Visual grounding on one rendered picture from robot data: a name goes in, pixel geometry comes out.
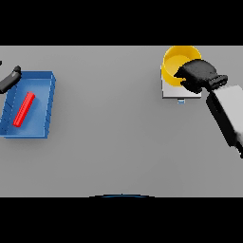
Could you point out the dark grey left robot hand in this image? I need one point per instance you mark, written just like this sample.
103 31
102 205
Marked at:
9 79

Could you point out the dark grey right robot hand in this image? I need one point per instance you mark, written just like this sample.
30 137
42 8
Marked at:
199 74

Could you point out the yellow bowl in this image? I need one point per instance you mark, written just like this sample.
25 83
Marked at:
175 63

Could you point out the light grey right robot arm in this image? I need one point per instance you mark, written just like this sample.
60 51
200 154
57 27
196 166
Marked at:
229 109

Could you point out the pale square measuring scale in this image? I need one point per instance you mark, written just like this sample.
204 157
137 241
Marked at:
177 91

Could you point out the red beaker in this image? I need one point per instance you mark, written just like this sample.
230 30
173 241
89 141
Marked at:
24 109

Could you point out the blue tray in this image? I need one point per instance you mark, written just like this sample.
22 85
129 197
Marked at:
31 126

